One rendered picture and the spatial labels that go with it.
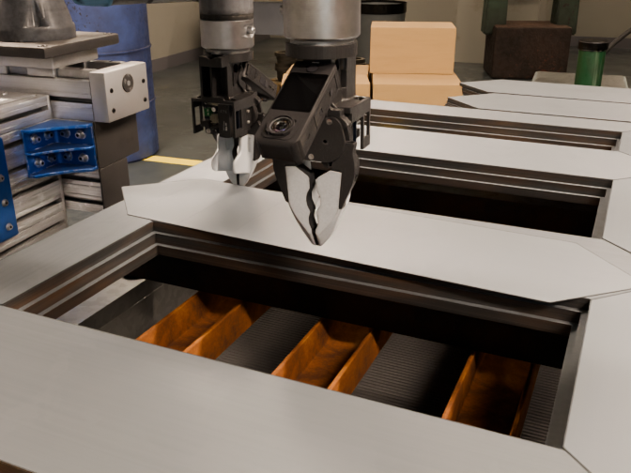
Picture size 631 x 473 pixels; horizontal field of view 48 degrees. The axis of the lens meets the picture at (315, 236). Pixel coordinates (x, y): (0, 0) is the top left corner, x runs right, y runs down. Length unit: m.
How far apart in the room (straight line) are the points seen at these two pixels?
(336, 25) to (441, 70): 4.04
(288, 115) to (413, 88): 3.71
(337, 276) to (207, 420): 0.34
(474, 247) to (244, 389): 0.40
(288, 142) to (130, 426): 0.27
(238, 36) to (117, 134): 0.48
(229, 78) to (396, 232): 0.32
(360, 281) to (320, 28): 0.32
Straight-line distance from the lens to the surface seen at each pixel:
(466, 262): 0.86
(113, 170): 1.43
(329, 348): 1.01
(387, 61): 4.69
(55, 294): 0.86
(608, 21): 9.67
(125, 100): 1.39
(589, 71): 4.17
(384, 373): 1.20
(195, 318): 1.08
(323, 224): 0.74
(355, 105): 0.73
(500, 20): 7.17
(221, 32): 1.02
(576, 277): 0.86
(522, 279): 0.83
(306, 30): 0.69
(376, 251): 0.87
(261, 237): 0.91
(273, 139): 0.64
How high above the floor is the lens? 1.21
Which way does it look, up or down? 23 degrees down
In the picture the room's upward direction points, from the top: straight up
